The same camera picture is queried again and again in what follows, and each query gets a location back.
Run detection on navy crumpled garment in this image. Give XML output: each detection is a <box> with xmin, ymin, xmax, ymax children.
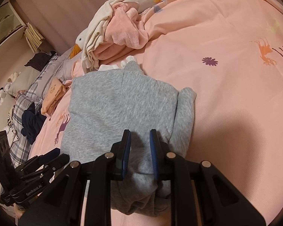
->
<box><xmin>21</xmin><ymin>103</ymin><xmax>46</xmax><ymax>145</ymax></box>

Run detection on pink printed duvet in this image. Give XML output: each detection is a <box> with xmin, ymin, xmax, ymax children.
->
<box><xmin>28</xmin><ymin>0</ymin><xmax>283</xmax><ymax>226</ymax></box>

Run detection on grey lilac blanket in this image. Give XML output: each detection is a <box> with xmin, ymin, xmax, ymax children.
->
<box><xmin>38</xmin><ymin>48</ymin><xmax>82</xmax><ymax>99</ymax></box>

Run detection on orange printed folded garment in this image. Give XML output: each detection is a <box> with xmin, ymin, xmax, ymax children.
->
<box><xmin>41</xmin><ymin>78</ymin><xmax>66</xmax><ymax>117</ymax></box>

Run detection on plaid pillow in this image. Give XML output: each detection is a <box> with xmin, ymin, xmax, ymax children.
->
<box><xmin>9</xmin><ymin>55</ymin><xmax>61</xmax><ymax>167</ymax></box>

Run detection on small plush toys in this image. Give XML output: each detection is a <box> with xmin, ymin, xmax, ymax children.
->
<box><xmin>0</xmin><ymin>71</ymin><xmax>21</xmax><ymax>105</ymax></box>

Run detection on pink folded garment pile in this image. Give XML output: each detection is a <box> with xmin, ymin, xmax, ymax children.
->
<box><xmin>93</xmin><ymin>2</ymin><xmax>149</xmax><ymax>61</ymax></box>

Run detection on grey New York sweatshirt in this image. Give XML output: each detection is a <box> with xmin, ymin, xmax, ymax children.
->
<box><xmin>61</xmin><ymin>61</ymin><xmax>196</xmax><ymax>217</ymax></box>

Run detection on white folded garment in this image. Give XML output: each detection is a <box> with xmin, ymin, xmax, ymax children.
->
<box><xmin>81</xmin><ymin>0</ymin><xmax>125</xmax><ymax>73</ymax></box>

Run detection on white wall shelf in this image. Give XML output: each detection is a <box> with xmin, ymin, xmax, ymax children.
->
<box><xmin>0</xmin><ymin>0</ymin><xmax>25</xmax><ymax>50</ymax></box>

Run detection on beige pillow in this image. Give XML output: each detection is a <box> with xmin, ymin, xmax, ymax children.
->
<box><xmin>12</xmin><ymin>66</ymin><xmax>41</xmax><ymax>96</ymax></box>

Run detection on dark brown cushion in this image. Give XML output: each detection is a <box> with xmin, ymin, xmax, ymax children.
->
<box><xmin>25</xmin><ymin>50</ymin><xmax>56</xmax><ymax>72</ymax></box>

